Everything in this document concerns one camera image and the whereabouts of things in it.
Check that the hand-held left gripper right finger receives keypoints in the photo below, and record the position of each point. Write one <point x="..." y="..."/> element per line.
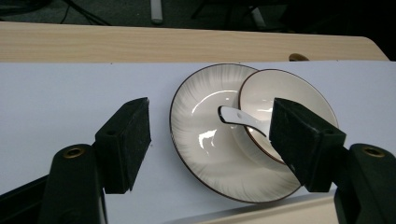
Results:
<point x="305" y="140"/>

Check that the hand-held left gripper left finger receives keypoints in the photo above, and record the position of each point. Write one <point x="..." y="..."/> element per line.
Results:
<point x="124" y="140"/>

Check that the white bowl with dark rim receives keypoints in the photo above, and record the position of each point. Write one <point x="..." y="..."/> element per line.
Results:
<point x="280" y="90"/>

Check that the white ceramic spoon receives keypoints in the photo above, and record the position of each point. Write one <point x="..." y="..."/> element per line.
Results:
<point x="233" y="116"/>

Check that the white plate with dark rim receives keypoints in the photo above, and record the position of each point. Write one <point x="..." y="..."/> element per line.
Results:
<point x="211" y="155"/>

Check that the pale lavender table mat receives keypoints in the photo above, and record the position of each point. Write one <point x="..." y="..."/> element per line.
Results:
<point x="62" y="93"/>

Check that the short white table foot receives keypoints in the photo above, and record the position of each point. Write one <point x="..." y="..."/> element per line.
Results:
<point x="258" y="17"/>

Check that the white table leg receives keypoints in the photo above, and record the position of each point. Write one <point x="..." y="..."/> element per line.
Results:
<point x="156" y="11"/>

